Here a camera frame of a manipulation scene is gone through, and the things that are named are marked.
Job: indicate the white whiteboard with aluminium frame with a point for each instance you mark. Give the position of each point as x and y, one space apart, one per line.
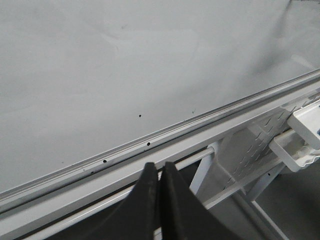
82 78

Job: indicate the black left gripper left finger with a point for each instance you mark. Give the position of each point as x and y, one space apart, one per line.
133 219

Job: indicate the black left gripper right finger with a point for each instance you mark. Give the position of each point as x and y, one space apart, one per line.
182 215

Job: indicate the white plastic tray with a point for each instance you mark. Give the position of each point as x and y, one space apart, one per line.
294 152
306 123

